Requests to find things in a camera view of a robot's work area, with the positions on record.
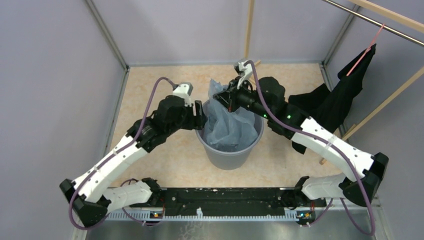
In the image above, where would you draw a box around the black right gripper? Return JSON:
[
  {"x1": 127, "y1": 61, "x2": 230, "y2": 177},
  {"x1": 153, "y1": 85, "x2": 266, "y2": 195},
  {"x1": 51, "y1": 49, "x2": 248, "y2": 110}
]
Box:
[{"x1": 213, "y1": 76, "x2": 272, "y2": 120}]

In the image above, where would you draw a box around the blue plastic trash bag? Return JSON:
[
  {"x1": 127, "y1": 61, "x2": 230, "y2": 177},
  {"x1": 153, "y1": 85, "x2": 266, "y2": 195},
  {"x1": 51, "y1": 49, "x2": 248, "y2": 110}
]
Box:
[{"x1": 202, "y1": 79, "x2": 259, "y2": 152}]

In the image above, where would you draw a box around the grey round trash bin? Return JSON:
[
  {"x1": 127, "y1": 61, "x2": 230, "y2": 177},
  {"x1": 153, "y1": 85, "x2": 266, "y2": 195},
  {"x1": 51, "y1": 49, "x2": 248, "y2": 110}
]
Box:
[{"x1": 195, "y1": 100, "x2": 265, "y2": 170}]

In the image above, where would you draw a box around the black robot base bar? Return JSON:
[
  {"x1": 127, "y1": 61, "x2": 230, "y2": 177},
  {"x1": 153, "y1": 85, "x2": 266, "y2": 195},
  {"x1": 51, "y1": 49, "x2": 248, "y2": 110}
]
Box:
[{"x1": 131, "y1": 187, "x2": 327, "y2": 217}]

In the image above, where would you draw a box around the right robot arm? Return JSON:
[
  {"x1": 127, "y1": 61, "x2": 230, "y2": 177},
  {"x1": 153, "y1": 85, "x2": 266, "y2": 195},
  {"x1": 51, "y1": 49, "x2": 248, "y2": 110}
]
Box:
[{"x1": 213, "y1": 77, "x2": 389, "y2": 207}]

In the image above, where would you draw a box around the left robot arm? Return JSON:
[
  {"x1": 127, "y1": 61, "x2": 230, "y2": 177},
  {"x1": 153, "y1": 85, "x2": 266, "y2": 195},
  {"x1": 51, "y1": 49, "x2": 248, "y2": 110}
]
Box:
[{"x1": 59, "y1": 95, "x2": 207, "y2": 230}]

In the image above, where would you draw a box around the black hanging t-shirt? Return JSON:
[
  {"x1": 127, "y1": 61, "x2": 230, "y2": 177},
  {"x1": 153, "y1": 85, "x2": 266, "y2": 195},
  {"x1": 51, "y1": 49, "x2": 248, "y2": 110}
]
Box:
[{"x1": 288, "y1": 44, "x2": 377, "y2": 133}]

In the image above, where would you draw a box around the pink clothes hanger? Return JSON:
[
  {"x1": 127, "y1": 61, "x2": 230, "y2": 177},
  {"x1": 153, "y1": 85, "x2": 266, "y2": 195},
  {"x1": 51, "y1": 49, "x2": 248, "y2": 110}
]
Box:
[{"x1": 346, "y1": 23, "x2": 386, "y2": 77}]

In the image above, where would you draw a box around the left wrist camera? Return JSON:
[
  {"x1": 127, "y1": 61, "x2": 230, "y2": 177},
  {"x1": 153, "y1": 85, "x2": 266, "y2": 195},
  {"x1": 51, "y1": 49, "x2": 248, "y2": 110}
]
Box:
[{"x1": 172, "y1": 82, "x2": 194, "y2": 107}]

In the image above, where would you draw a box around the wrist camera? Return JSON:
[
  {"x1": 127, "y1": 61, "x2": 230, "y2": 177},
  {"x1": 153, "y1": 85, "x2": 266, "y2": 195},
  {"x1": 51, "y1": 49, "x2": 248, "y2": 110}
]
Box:
[
  {"x1": 234, "y1": 60, "x2": 253, "y2": 89},
  {"x1": 172, "y1": 82, "x2": 194, "y2": 107}
]

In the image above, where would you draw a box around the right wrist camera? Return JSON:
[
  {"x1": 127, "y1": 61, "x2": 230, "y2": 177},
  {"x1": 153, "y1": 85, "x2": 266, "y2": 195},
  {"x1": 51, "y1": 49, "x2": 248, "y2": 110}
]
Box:
[{"x1": 234, "y1": 60, "x2": 253, "y2": 89}]

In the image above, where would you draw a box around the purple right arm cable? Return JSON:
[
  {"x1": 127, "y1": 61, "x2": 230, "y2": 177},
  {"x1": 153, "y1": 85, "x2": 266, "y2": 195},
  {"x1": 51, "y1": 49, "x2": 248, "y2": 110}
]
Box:
[{"x1": 243, "y1": 60, "x2": 377, "y2": 237}]

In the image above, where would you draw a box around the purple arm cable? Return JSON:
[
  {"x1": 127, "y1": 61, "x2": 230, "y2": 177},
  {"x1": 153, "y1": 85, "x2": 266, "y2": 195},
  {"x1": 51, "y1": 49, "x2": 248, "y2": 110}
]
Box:
[
  {"x1": 68, "y1": 76, "x2": 175, "y2": 231},
  {"x1": 243, "y1": 60, "x2": 377, "y2": 237}
]

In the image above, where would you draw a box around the white slotted cable duct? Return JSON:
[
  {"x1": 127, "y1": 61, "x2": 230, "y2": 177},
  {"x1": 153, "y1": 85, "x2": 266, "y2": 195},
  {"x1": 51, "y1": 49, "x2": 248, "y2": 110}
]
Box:
[{"x1": 125, "y1": 208, "x2": 300, "y2": 222}]

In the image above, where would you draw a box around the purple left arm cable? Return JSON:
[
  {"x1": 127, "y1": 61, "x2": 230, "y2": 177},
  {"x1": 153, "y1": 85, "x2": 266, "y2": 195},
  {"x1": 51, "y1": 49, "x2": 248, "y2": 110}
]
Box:
[{"x1": 68, "y1": 76, "x2": 175, "y2": 231}]

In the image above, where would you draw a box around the metal hanging rail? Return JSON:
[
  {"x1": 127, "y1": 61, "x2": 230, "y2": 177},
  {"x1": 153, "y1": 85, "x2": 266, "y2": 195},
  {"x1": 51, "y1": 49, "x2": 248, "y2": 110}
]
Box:
[{"x1": 322, "y1": 0, "x2": 424, "y2": 47}]

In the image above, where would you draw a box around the wooden clothes rack frame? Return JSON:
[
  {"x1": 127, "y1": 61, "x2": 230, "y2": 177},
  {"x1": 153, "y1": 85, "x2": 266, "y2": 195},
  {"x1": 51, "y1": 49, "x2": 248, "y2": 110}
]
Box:
[{"x1": 243, "y1": 0, "x2": 424, "y2": 162}]

